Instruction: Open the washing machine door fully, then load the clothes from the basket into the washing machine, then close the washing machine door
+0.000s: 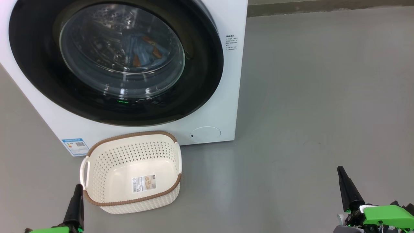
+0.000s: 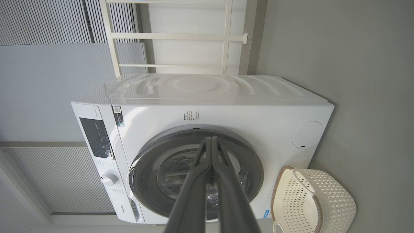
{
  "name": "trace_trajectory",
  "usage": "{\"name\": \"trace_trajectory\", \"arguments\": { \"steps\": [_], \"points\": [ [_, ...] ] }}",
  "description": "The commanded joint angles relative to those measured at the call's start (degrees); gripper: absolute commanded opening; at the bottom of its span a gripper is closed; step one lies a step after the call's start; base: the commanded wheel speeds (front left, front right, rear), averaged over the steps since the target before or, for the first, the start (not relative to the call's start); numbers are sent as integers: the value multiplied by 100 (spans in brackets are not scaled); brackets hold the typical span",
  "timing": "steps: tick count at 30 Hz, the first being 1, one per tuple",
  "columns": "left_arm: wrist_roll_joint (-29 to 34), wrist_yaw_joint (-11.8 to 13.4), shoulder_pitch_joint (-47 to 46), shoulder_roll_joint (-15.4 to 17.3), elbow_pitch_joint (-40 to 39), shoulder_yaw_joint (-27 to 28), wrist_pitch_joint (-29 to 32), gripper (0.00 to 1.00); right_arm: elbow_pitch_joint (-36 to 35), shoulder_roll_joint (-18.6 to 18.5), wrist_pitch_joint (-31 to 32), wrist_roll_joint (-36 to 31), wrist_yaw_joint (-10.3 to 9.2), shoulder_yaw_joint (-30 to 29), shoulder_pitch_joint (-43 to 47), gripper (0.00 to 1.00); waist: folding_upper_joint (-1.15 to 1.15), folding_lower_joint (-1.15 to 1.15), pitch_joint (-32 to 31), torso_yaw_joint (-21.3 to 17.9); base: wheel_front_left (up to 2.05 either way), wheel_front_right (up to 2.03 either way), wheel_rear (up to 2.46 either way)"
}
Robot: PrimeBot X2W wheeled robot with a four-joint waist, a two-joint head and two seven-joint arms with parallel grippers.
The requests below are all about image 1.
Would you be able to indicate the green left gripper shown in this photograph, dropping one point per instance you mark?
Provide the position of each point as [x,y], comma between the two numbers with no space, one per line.
[48,230]

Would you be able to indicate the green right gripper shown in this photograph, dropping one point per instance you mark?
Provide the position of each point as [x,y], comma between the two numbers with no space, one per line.
[388,216]

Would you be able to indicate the black-rimmed glass washer door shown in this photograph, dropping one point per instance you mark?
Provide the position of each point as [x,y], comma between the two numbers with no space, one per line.
[32,64]

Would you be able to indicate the blue garment orange animal print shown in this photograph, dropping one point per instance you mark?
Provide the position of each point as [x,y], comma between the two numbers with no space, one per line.
[145,51]

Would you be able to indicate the white front-load washing machine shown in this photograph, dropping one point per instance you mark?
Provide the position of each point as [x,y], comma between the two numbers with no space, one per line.
[223,106]

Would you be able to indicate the stainless steel washing machine drum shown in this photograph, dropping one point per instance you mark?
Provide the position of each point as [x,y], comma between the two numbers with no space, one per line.
[93,45]

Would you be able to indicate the cream basket with brown rim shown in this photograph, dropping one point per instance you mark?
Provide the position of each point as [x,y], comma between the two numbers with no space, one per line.
[113,168]

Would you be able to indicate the blue energy label sticker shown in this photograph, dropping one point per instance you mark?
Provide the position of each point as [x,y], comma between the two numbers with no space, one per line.
[75,147]

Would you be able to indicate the paper basket label sticker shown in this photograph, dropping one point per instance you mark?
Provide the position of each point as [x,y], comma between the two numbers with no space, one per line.
[144,183]

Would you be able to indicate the round white filter cover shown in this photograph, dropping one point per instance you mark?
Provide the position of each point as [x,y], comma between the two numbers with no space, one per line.
[205,134]

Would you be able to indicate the small black text sticker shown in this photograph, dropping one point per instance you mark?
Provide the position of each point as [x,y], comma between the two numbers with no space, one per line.
[232,42]

